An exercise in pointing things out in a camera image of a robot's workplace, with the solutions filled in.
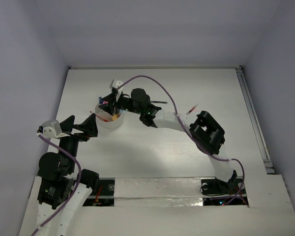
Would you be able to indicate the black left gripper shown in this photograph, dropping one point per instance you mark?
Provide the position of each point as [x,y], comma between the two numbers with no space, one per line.
[72,134]

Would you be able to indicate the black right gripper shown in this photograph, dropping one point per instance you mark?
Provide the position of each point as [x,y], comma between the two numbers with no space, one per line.
[112,98]

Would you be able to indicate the blue capped glue bottle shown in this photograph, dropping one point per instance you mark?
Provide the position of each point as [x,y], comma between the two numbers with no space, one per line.
[100,100]

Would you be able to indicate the yellow cap eraser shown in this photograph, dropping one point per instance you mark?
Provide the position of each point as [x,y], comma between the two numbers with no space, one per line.
[114,117]

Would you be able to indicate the red gel pen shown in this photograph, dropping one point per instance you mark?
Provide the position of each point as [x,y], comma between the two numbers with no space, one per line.
[99,117]

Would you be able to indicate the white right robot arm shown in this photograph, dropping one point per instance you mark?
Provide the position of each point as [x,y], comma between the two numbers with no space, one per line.
[204,131]

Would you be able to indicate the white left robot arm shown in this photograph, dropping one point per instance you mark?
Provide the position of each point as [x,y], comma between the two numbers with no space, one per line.
[64,186]

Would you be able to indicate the white round pen holder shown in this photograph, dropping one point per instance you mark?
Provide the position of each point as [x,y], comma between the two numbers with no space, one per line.
[109,125]

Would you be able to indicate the red refill pen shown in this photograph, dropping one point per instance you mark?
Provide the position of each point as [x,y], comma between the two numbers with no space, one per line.
[192,109]

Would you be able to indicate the foil covered front beam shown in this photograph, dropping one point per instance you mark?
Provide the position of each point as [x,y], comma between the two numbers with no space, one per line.
[158,192]

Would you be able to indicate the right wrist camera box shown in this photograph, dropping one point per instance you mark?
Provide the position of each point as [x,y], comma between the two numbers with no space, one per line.
[116,86]

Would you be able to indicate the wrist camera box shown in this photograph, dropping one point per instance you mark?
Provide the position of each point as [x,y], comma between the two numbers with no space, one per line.
[51,129]
[116,86]

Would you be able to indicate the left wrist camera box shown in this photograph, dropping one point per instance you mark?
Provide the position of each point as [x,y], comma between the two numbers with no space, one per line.
[51,129]

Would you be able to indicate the aluminium side rail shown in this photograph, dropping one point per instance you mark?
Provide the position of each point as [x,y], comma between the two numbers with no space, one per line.
[270,170]

